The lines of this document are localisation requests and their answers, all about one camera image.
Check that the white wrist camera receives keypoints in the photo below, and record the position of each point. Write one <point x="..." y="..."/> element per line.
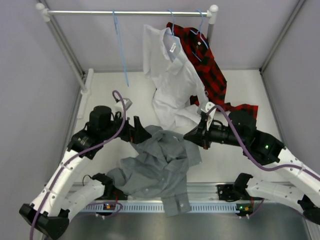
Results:
<point x="122" y="105"/>
<point x="209" y="109"/>

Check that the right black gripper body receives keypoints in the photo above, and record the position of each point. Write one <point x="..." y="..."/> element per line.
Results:
<point x="220" y="134"/>

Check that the perforated cable duct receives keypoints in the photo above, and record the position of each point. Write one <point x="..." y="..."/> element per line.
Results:
<point x="157" y="207"/>

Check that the grey shirt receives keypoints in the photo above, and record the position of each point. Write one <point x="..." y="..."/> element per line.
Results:
<point x="159" y="170"/>

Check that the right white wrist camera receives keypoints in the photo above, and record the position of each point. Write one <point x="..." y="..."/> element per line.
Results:
<point x="209" y="109"/>

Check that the empty light blue hanger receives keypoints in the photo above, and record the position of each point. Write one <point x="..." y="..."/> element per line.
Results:
<point x="120" y="45"/>

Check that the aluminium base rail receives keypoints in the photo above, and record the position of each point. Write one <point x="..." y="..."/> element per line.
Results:
<point x="197" y="191"/>

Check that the white shirt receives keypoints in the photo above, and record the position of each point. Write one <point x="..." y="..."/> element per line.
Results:
<point x="174" y="76"/>

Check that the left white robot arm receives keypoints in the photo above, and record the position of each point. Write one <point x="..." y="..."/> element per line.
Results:
<point x="53" y="209"/>

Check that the blue hanger under white shirt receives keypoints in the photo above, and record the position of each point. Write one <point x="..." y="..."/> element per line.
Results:
<point x="175" y="28"/>

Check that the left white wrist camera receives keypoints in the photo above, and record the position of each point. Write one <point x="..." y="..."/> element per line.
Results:
<point x="122" y="105"/>

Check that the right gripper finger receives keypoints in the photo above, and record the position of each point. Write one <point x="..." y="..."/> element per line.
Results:
<point x="200" y="128"/>
<point x="197" y="139"/>

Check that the rack upright pole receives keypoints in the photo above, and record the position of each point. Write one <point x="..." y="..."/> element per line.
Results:
<point x="66" y="51"/>
<point x="211" y="23"/>

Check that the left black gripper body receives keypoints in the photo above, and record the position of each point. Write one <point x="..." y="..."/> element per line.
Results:
<point x="114" y="127"/>

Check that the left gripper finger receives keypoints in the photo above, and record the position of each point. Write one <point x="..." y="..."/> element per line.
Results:
<point x="138" y="136"/>
<point x="137" y="123"/>

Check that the white rack foot bar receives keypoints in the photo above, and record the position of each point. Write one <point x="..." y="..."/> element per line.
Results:
<point x="85" y="94"/>

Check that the red black plaid shirt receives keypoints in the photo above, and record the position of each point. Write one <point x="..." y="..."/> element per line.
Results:
<point x="203" y="60"/>

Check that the right aluminium frame post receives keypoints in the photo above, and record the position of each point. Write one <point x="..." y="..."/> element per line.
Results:
<point x="284" y="30"/>

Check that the blue hanger under plaid shirt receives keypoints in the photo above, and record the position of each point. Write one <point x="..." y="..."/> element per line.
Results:
<point x="199" y="32"/>

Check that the metal clothes rail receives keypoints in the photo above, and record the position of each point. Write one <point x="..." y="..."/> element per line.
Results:
<point x="211" y="13"/>

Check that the right rack upright pole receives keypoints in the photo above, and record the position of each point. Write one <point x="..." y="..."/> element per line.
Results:
<point x="211" y="23"/>

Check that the left rack upright pole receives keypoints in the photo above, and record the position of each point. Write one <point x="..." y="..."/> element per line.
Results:
<point x="66" y="51"/>

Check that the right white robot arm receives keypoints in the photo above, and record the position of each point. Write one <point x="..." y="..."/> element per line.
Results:
<point x="268" y="154"/>

